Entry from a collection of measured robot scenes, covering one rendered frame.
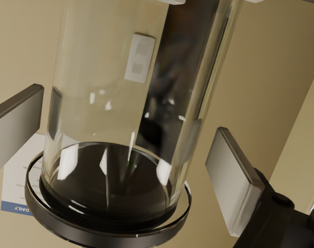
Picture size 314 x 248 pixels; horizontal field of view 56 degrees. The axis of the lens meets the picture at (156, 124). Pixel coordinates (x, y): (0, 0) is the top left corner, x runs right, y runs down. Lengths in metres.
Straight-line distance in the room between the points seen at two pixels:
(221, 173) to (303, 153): 0.31
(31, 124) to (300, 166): 0.38
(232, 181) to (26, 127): 0.12
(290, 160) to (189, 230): 0.56
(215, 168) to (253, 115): 0.67
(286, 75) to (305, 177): 0.43
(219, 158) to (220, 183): 0.02
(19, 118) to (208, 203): 0.82
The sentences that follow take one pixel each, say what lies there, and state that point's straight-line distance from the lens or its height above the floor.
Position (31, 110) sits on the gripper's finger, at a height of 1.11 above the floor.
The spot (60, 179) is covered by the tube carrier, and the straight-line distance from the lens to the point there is 0.17.
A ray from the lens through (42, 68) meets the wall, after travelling 0.81.
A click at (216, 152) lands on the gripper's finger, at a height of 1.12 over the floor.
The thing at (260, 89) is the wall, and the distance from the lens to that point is 0.83.
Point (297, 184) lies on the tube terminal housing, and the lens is 0.48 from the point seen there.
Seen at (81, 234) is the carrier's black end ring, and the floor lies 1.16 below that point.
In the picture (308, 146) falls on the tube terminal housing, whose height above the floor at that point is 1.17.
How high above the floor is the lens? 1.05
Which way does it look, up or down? 20 degrees up
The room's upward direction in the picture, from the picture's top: 165 degrees counter-clockwise
